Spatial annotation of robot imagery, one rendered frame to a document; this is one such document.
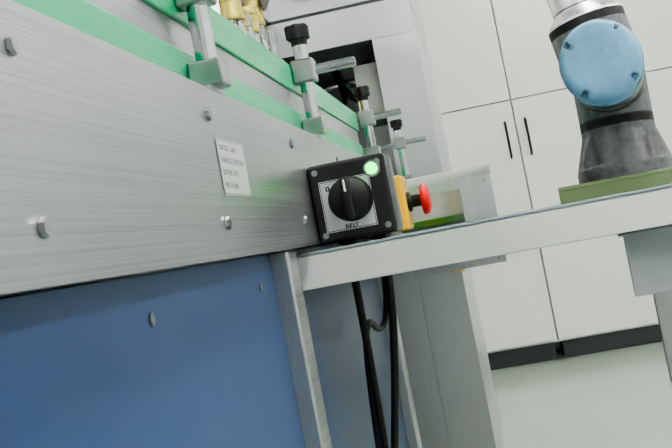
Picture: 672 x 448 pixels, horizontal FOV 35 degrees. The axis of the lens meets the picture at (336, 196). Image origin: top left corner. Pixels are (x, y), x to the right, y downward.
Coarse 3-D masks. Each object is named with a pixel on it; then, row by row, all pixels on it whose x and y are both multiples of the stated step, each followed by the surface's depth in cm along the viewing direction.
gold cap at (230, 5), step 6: (222, 0) 164; (228, 0) 164; (234, 0) 164; (240, 0) 166; (222, 6) 164; (228, 6) 164; (234, 6) 164; (240, 6) 165; (222, 12) 165; (228, 12) 164; (234, 12) 164; (240, 12) 165; (228, 18) 164; (234, 18) 164; (240, 18) 164
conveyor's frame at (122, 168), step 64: (0, 0) 44; (0, 64) 43; (64, 64) 49; (128, 64) 59; (0, 128) 41; (64, 128) 48; (128, 128) 57; (192, 128) 69; (256, 128) 89; (0, 192) 40; (64, 192) 46; (128, 192) 55; (192, 192) 66; (256, 192) 84; (0, 256) 39; (64, 256) 45; (128, 256) 53; (192, 256) 64
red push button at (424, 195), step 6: (420, 186) 138; (426, 186) 138; (420, 192) 137; (426, 192) 137; (414, 198) 138; (420, 198) 137; (426, 198) 137; (414, 204) 139; (420, 204) 139; (426, 204) 137; (426, 210) 138
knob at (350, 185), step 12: (348, 180) 105; (360, 180) 107; (336, 192) 106; (348, 192) 105; (360, 192) 106; (336, 204) 106; (348, 204) 105; (360, 204) 106; (372, 204) 108; (348, 216) 105; (360, 216) 107
